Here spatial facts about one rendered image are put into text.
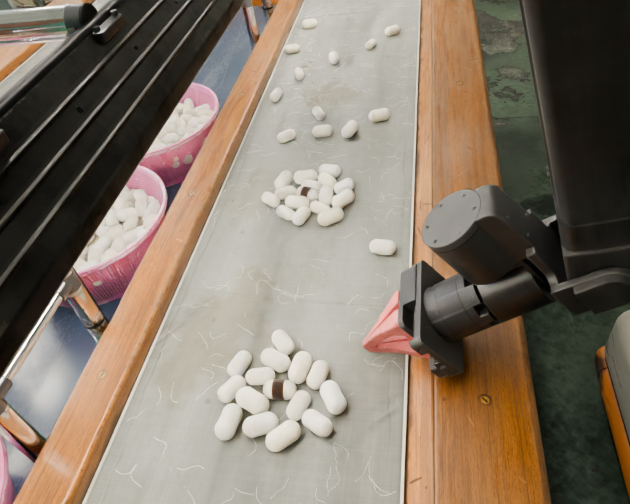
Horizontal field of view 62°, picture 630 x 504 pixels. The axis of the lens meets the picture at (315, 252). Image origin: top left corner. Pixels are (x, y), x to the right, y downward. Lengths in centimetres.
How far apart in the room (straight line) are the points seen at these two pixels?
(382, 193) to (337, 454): 40
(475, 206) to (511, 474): 23
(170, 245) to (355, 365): 31
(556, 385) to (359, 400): 97
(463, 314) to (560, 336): 109
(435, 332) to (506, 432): 11
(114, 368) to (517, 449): 42
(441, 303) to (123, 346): 36
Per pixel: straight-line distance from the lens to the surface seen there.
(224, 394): 58
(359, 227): 73
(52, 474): 60
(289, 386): 56
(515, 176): 207
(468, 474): 51
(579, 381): 151
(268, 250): 72
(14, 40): 45
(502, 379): 55
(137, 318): 67
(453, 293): 50
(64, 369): 79
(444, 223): 44
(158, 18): 47
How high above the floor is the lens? 123
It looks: 44 degrees down
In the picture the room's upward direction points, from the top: 11 degrees counter-clockwise
